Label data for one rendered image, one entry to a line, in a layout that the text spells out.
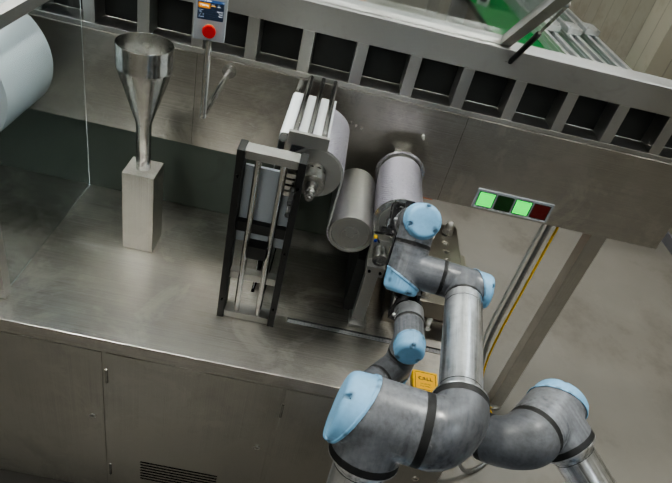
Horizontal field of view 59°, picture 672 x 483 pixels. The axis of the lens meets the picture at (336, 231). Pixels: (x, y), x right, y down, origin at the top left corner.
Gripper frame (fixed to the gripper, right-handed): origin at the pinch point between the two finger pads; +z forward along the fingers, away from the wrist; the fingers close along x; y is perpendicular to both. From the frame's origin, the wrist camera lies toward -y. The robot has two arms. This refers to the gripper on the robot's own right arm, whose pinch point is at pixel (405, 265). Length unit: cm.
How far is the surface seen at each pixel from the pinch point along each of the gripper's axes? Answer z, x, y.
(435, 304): -6.4, -10.5, -6.3
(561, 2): 3, -13, 77
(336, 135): 8.1, 27.4, 31.3
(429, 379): -25.0, -11.1, -16.6
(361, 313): -7.1, 9.0, -15.0
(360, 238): -2.3, 14.9, 7.8
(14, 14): -5, 102, 50
